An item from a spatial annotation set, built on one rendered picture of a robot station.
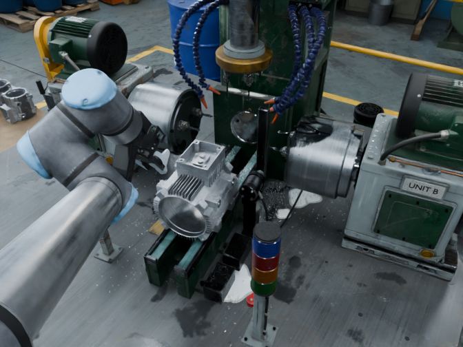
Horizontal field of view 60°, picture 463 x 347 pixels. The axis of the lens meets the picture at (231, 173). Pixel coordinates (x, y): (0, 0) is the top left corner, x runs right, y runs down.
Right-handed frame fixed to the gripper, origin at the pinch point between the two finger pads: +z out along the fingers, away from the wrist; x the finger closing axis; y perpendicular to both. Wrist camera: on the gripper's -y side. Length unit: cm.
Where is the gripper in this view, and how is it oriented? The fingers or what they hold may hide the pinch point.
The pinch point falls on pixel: (155, 171)
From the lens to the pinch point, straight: 108.7
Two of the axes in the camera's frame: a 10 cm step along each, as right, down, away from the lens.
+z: 2.1, 3.8, 9.0
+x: -9.1, -2.6, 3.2
